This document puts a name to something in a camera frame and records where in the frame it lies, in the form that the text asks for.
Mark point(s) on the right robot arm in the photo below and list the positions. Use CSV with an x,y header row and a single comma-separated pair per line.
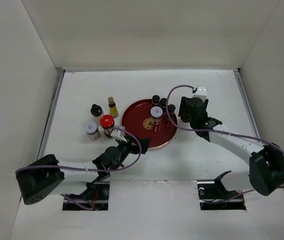
x,y
266,162

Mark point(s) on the red-lid sauce jar left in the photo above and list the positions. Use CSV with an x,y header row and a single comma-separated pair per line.
x,y
107,122

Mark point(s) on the round red lacquer tray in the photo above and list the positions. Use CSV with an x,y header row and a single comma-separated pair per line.
x,y
137,120

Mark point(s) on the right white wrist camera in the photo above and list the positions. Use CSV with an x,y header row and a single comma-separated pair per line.
x,y
200,92

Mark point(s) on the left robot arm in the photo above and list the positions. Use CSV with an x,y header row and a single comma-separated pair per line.
x,y
48,176

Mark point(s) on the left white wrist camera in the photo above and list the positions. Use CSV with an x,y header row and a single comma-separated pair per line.
x,y
118,133

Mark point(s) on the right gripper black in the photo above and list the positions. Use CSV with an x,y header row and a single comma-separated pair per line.
x,y
183,105

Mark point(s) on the small yellow-label brown bottle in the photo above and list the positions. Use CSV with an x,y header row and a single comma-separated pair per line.
x,y
112,107

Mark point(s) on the black-cap white bottle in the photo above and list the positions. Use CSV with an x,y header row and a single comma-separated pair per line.
x,y
96,112

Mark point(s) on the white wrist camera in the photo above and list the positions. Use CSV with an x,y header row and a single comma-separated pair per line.
x,y
200,92
118,133

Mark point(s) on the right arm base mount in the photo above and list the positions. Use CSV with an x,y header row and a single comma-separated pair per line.
x,y
213,196

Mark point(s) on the white-lid jar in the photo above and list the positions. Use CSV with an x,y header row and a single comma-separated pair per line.
x,y
156,113
92,130

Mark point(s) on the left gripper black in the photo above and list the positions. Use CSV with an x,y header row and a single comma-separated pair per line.
x,y
134,149

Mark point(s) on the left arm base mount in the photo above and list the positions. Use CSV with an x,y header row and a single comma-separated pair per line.
x,y
95,197

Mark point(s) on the black-cap spice bottle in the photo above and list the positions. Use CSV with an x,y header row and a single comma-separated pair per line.
x,y
163,103
171,111
155,100

